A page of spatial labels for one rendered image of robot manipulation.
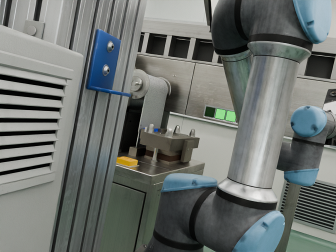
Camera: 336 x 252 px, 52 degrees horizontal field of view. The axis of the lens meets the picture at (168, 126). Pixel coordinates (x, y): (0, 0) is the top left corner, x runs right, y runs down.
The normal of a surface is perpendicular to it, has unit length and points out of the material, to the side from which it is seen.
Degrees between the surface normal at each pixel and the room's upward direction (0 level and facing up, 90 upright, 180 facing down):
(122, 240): 90
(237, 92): 132
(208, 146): 90
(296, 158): 90
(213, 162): 90
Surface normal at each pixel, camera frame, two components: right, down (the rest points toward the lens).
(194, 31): -0.41, -0.02
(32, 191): 0.94, 0.21
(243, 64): 0.16, 0.53
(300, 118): -0.67, -0.09
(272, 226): 0.69, 0.32
